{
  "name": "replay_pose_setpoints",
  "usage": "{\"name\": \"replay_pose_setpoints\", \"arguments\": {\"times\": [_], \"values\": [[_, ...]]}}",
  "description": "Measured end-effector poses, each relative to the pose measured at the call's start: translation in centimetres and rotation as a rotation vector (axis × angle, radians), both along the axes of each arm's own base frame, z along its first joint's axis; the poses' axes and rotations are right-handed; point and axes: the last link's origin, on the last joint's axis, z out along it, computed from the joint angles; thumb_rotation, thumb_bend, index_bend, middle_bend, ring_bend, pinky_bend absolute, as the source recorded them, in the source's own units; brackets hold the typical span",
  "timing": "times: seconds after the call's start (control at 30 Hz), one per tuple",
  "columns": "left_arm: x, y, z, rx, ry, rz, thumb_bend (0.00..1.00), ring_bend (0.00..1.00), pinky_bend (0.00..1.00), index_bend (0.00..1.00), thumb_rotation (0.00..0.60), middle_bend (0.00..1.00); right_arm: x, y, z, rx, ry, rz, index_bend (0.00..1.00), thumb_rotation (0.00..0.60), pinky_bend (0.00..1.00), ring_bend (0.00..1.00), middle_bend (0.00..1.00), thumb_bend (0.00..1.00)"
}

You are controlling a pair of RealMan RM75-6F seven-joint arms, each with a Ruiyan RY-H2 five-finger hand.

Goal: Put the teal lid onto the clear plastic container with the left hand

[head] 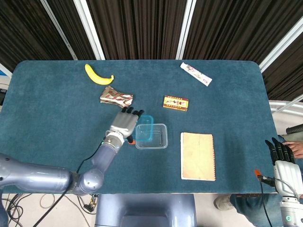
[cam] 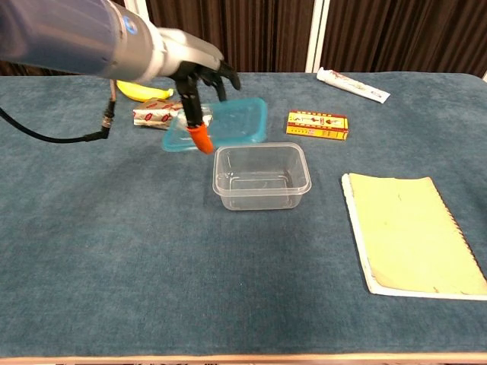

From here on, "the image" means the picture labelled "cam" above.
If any yellow banana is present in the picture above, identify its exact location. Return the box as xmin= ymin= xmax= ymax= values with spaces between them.
xmin=116 ymin=78 xmax=175 ymax=103

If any dark brown curtain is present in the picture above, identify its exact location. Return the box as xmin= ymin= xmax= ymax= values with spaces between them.
xmin=106 ymin=0 xmax=487 ymax=77

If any gold red foil snack wrapper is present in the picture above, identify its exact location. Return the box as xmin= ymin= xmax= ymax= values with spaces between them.
xmin=132 ymin=97 xmax=215 ymax=132

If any teal table cloth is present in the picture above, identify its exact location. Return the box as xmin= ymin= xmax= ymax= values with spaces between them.
xmin=0 ymin=71 xmax=487 ymax=358

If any yellow red small carton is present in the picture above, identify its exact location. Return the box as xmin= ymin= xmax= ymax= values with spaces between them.
xmin=285 ymin=109 xmax=349 ymax=141

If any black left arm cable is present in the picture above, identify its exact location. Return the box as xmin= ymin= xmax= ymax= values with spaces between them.
xmin=0 ymin=78 xmax=118 ymax=144

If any clear plastic container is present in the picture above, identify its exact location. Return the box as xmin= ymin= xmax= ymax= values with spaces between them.
xmin=212 ymin=141 xmax=313 ymax=211

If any white toothpaste tube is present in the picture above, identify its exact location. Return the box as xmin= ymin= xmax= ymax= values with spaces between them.
xmin=316 ymin=66 xmax=392 ymax=105

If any yellow spiral notebook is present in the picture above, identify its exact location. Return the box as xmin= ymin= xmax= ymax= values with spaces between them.
xmin=341 ymin=173 xmax=487 ymax=302

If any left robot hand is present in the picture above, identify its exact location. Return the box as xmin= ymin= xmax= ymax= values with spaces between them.
xmin=158 ymin=27 xmax=241 ymax=156

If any blue plastic lid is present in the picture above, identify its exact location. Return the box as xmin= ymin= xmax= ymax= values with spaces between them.
xmin=162 ymin=97 xmax=269 ymax=154

